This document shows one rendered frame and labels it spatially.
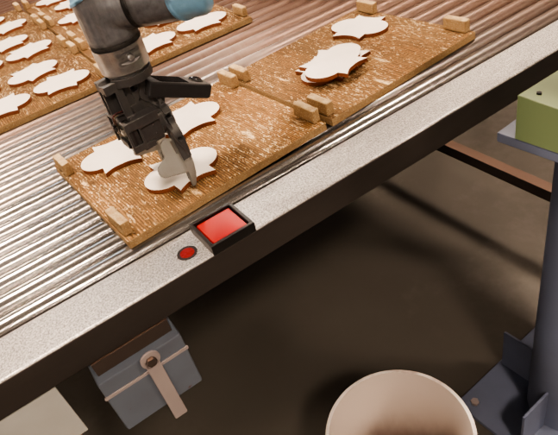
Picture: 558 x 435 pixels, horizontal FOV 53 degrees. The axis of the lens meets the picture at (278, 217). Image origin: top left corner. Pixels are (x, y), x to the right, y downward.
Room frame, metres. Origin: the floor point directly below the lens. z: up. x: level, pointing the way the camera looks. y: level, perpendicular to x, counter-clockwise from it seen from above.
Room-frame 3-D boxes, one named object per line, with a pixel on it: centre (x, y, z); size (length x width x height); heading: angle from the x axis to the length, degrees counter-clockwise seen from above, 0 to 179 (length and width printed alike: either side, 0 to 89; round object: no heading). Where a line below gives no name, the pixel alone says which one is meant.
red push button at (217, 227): (0.68, 0.09, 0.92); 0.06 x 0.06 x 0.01; 25
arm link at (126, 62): (0.83, 0.16, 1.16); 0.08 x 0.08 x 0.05
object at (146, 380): (0.59, 0.27, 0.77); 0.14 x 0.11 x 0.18; 115
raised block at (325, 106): (0.93, -0.13, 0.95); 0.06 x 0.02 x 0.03; 29
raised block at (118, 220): (0.73, 0.24, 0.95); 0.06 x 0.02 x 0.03; 28
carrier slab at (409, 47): (1.14, -0.23, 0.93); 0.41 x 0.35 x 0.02; 119
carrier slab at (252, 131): (0.94, 0.14, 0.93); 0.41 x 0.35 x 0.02; 118
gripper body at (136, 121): (0.83, 0.17, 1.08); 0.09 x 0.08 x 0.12; 118
